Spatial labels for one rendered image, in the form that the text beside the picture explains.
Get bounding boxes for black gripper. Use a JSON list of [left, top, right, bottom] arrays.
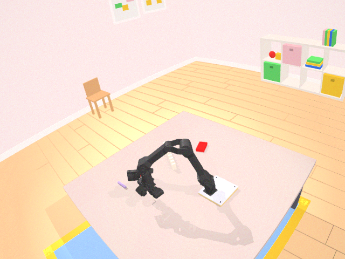
[[137, 177, 164, 199]]

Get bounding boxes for red rectangular block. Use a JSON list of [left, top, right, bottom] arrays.
[[196, 142, 207, 152]]

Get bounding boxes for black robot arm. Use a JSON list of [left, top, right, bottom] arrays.
[[127, 139, 218, 196]]

